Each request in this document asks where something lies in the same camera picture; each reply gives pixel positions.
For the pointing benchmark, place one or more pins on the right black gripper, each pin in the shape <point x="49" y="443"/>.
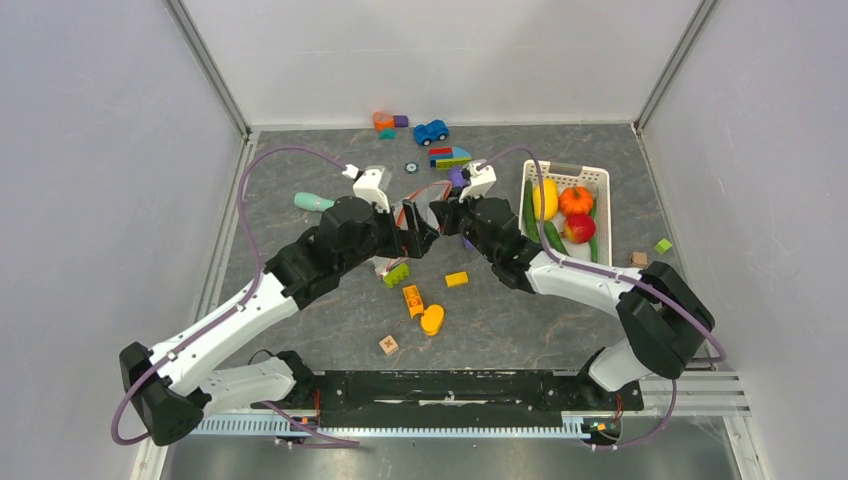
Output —
<point x="445" y="213"/>

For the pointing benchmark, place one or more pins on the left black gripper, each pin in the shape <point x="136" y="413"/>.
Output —
<point x="417" y="238"/>

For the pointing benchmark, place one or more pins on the red apple toy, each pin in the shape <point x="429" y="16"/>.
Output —
<point x="579" y="228"/>

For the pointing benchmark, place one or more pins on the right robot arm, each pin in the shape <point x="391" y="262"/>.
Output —
<point x="665" y="323"/>

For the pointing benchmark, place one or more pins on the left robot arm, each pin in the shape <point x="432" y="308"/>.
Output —
<point x="177" y="383"/>

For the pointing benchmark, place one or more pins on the yellow brick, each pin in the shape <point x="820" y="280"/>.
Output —
<point x="456" y="279"/>

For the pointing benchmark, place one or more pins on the multicolour brick stack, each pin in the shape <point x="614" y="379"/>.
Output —
<point x="445" y="158"/>

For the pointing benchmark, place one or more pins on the orange brick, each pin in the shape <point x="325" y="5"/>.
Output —
<point x="413" y="300"/>

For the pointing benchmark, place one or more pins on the long green cucumber toy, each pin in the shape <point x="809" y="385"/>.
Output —
<point x="528" y="215"/>

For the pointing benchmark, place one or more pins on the orange oval block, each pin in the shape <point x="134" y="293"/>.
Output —
<point x="432" y="319"/>

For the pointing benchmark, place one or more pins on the blue toy car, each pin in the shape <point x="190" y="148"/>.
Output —
<point x="426" y="134"/>

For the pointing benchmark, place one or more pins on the short green cucumber toy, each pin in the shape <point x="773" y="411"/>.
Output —
<point x="553" y="237"/>

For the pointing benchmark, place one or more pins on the wooden cube with X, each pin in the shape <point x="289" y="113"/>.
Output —
<point x="388" y="345"/>

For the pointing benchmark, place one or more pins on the white plastic basket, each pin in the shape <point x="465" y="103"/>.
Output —
<point x="597" y="181"/>

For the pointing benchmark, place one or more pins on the orange pumpkin toy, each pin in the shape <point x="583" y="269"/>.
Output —
<point x="575" y="200"/>

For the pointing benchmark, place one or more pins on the green chili pepper toy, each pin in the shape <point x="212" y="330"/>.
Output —
<point x="593" y="241"/>

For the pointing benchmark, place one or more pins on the small wooden cube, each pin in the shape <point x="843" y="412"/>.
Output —
<point x="639" y="260"/>

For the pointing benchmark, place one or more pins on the small green cube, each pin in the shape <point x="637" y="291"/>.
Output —
<point x="663" y="246"/>

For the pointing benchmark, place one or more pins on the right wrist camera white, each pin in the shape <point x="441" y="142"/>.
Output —
<point x="479" y="178"/>

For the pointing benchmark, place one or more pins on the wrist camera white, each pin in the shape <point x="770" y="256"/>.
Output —
<point x="369" y="184"/>
<point x="479" y="178"/>

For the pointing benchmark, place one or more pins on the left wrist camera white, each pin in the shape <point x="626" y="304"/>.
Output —
<point x="369" y="184"/>

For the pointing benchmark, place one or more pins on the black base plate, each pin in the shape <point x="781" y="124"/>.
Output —
<point x="448" y="398"/>

